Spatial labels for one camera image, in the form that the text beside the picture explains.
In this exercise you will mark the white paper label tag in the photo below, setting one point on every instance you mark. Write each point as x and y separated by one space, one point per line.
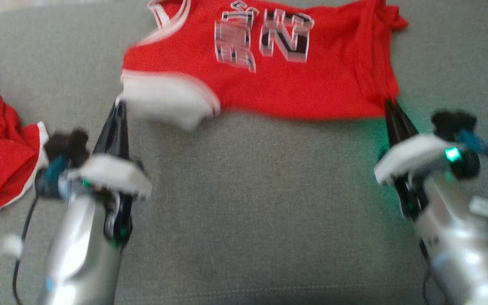
7 246
484 206

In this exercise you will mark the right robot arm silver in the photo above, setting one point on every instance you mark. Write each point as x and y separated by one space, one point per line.
460 245

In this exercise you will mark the red basketball jersey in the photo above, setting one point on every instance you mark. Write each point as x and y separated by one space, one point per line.
295 84

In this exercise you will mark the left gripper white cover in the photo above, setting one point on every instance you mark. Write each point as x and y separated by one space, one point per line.
112 173

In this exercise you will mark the grey sofa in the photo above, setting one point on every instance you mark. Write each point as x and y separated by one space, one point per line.
261 203

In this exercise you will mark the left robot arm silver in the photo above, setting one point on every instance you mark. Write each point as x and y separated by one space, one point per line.
79 245

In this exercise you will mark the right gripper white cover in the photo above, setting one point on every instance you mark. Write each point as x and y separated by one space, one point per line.
413 154

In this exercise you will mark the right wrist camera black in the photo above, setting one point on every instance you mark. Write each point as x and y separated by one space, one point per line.
456 123

